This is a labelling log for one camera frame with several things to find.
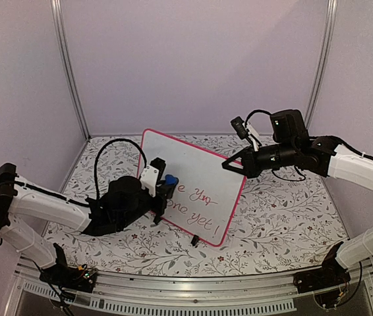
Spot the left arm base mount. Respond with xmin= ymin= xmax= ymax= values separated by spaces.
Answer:
xmin=40 ymin=263 xmax=98 ymax=293

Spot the black stand foot left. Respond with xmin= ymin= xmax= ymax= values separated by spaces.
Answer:
xmin=154 ymin=215 xmax=161 ymax=225

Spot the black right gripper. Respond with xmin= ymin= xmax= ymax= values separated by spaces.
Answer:
xmin=221 ymin=142 xmax=297 ymax=180

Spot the right black cable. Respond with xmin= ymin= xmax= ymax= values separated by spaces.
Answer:
xmin=244 ymin=109 xmax=308 ymax=181

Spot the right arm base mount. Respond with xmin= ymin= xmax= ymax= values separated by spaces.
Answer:
xmin=293 ymin=267 xmax=351 ymax=309

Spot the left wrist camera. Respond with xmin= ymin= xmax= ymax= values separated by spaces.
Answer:
xmin=139 ymin=157 xmax=166 ymax=198

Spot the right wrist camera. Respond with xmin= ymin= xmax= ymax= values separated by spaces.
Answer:
xmin=230 ymin=117 xmax=262 ymax=151

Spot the right aluminium frame post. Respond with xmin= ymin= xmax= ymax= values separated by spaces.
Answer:
xmin=304 ymin=0 xmax=337 ymax=128

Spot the blue whiteboard eraser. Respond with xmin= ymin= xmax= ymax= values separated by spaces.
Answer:
xmin=164 ymin=174 xmax=179 ymax=186

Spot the aluminium frame post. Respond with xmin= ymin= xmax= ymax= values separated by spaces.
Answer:
xmin=304 ymin=0 xmax=337 ymax=128
xmin=50 ymin=0 xmax=91 ymax=140

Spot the pink framed whiteboard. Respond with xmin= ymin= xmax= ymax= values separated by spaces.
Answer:
xmin=141 ymin=129 xmax=246 ymax=247

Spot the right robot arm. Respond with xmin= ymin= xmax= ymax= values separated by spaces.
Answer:
xmin=222 ymin=109 xmax=373 ymax=293

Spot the front aluminium rail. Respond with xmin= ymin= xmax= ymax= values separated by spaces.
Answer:
xmin=18 ymin=269 xmax=373 ymax=316

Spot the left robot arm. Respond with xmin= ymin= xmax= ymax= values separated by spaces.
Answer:
xmin=0 ymin=159 xmax=179 ymax=292

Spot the left black sleeved cable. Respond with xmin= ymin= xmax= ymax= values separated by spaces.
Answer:
xmin=94 ymin=138 xmax=148 ymax=201

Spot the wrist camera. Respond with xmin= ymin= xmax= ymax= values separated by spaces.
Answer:
xmin=139 ymin=157 xmax=166 ymax=198
xmin=230 ymin=117 xmax=262 ymax=151

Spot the left aluminium frame post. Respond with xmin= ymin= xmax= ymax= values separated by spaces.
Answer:
xmin=50 ymin=0 xmax=91 ymax=140

